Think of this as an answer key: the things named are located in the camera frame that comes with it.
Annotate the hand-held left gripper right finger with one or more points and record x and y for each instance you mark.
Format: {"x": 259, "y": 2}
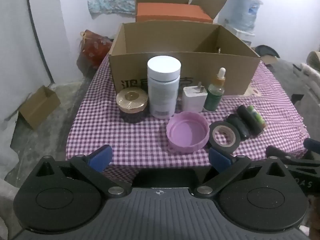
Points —
{"x": 220, "y": 159}

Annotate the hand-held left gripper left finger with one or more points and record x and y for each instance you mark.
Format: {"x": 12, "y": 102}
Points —
{"x": 100, "y": 158}

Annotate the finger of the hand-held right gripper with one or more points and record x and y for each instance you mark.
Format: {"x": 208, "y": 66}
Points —
{"x": 312, "y": 145}
{"x": 282, "y": 155}

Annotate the black tape roll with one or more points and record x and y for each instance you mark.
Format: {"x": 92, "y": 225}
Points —
{"x": 215, "y": 140}

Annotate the black oval case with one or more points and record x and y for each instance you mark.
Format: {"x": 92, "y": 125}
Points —
{"x": 238, "y": 127}

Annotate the pink plastic lid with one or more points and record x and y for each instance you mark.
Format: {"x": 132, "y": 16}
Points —
{"x": 186, "y": 132}

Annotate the green and black battery pack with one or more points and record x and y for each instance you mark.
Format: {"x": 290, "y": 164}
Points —
{"x": 252, "y": 118}

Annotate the white plastic bottle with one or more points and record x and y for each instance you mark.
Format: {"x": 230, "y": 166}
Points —
{"x": 162, "y": 87}

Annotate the large cardboard box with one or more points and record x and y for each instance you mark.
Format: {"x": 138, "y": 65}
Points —
{"x": 200, "y": 67}

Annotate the dark jar with gold lid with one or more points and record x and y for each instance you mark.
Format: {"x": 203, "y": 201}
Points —
{"x": 131, "y": 105}

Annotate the green dropper bottle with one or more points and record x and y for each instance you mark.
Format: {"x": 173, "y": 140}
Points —
{"x": 213, "y": 95}

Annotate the white charger plug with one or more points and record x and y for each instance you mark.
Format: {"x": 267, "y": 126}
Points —
{"x": 193, "y": 98}

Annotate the beige mat with red heart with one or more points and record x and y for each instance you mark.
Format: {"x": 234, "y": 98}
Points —
{"x": 253, "y": 91}

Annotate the small empty cardboard box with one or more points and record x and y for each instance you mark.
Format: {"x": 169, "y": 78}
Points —
{"x": 37, "y": 107}

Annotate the black round pan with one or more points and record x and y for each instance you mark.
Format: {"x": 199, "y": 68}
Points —
{"x": 266, "y": 51}

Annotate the red gift bag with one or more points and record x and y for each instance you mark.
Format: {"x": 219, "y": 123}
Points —
{"x": 95, "y": 47}

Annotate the blue water jug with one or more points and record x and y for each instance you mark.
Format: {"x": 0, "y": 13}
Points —
{"x": 240, "y": 10}

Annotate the orange box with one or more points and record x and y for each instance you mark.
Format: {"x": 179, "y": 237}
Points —
{"x": 170, "y": 12}

